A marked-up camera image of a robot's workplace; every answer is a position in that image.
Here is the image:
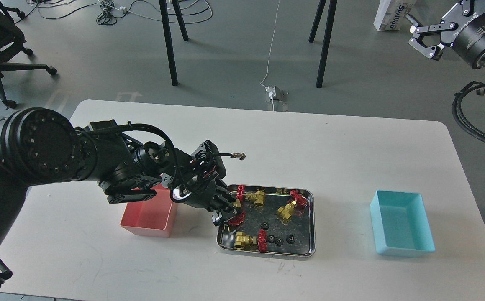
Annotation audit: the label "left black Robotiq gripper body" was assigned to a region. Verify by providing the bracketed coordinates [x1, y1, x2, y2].
[171, 180, 227, 213]

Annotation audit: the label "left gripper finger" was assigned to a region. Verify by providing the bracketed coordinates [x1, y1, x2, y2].
[217, 186, 242, 209]
[211, 207, 244, 226]

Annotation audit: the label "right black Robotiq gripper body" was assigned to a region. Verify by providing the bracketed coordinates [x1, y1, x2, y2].
[441, 8, 485, 69]

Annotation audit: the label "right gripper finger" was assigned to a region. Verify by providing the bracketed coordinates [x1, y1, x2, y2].
[405, 14, 456, 61]
[441, 0, 485, 21]

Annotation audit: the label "brass valve red handle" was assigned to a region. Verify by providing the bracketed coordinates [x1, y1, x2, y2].
[223, 196, 245, 227]

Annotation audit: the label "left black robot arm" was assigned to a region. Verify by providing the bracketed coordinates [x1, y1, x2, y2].
[0, 108, 242, 285]

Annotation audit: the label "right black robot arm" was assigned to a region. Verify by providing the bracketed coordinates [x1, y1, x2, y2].
[405, 0, 485, 143]

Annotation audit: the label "brass valve bottom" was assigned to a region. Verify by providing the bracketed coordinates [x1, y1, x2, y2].
[234, 229, 268, 253]

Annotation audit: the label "brass valve top left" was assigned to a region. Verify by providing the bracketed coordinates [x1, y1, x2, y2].
[236, 185, 267, 207]

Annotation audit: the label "pink plastic box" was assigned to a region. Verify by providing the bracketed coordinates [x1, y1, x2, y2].
[120, 184, 179, 238]

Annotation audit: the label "white cardboard box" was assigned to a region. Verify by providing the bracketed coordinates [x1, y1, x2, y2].
[374, 0, 417, 32]

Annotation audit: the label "brass valve top right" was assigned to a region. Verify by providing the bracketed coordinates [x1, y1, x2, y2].
[275, 190, 309, 225]

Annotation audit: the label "light blue plastic box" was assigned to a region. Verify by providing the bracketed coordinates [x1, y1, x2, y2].
[369, 190, 436, 258]

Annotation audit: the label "shiny metal tray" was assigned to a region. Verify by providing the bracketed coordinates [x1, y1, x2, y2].
[217, 184, 316, 257]

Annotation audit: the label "black tripod right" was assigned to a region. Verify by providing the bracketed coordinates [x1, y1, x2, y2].
[308, 0, 338, 88]

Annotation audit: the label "black tripod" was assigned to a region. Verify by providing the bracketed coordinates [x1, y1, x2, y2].
[159, 0, 189, 86]
[308, 0, 338, 88]

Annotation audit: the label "white power adapter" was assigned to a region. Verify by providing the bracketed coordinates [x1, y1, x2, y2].
[265, 86, 286, 103]

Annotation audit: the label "black tripod left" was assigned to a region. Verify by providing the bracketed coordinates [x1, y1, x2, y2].
[159, 0, 189, 86]

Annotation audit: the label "white power cable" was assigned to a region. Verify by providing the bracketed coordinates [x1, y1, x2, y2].
[260, 0, 282, 89]

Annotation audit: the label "tangled floor cables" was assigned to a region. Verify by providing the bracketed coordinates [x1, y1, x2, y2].
[27, 0, 213, 26]

